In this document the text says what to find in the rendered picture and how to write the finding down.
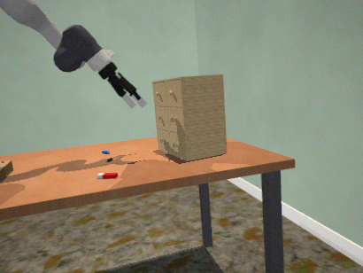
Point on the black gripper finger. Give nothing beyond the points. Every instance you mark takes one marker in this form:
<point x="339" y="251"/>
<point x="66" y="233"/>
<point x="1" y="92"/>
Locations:
<point x="125" y="96"/>
<point x="126" y="85"/>

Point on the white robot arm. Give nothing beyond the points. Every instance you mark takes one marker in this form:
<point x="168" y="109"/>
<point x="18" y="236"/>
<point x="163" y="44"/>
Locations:
<point x="75" y="45"/>

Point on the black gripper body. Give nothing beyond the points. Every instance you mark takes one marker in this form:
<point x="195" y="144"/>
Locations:
<point x="109" y="72"/>

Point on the wooden drawer front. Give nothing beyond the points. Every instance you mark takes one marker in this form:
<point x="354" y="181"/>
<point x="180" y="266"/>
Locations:
<point x="161" y="116"/>
<point x="164" y="140"/>
<point x="175" y="118"/>
<point x="159" y="93"/>
<point x="178" y="144"/>
<point x="173" y="93"/>

